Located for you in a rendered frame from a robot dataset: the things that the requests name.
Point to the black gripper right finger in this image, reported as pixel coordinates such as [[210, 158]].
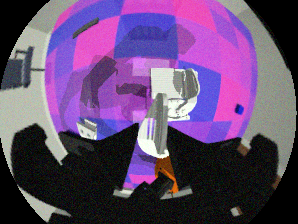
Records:
[[190, 157]]

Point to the small blue block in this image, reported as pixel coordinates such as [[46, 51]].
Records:
[[239, 109]]

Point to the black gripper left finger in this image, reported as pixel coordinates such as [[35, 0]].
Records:
[[112, 155]]

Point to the grey flat bar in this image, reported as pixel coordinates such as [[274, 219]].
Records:
[[87, 25]]

